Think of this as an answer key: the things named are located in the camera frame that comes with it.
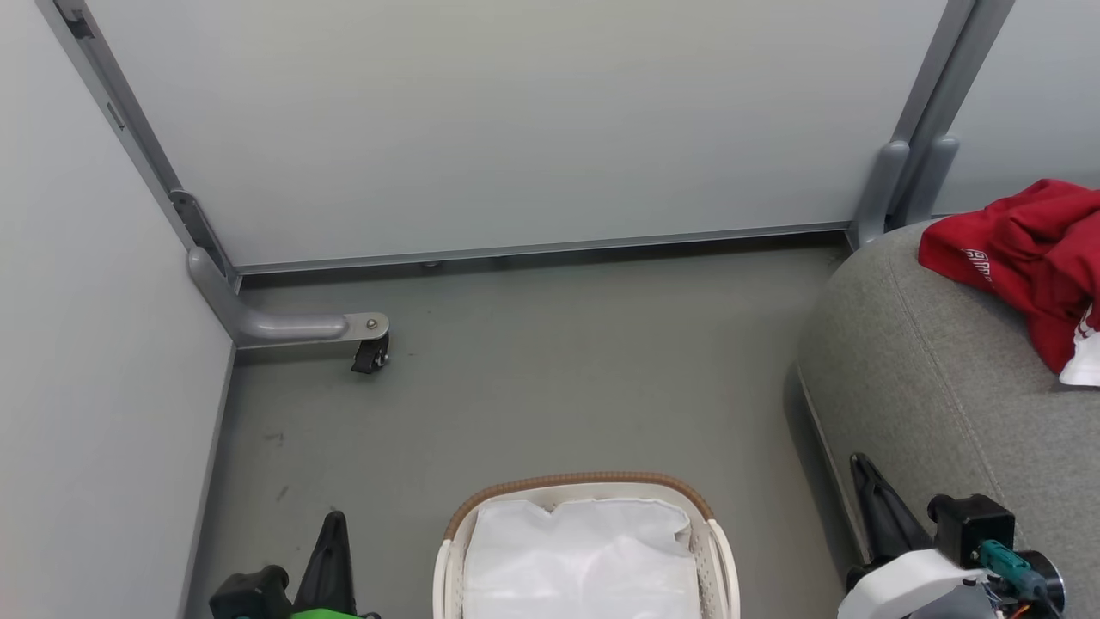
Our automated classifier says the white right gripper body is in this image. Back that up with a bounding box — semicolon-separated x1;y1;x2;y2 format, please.
838;549;1067;619

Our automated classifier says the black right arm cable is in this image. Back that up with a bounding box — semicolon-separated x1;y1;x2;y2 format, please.
978;539;1066;619

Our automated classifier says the red shirt with white print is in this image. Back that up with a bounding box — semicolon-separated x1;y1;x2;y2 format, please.
918;179;1100;321

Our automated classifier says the black caster wheel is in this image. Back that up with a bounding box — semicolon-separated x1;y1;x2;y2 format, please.
350;333;392;376

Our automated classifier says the grey double partition post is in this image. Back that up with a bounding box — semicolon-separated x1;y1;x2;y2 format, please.
846;0;1017;252

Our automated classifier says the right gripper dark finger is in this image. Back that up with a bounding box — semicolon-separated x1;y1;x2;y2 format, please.
881;486;935;558
847;453;903;590

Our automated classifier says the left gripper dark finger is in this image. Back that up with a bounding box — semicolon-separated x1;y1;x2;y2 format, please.
292;513;338;616
333;512;359;616

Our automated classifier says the grey sofa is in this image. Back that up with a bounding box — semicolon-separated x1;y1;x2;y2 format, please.
795;218;1100;619

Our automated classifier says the white basket liner cloth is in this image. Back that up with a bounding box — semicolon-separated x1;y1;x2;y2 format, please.
461;497;703;619

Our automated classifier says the grey partition post with foot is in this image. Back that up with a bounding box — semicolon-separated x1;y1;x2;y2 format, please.
36;0;392;350

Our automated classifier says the white laundry basket brown rim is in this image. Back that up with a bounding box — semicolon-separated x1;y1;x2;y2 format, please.
432;470;742;619

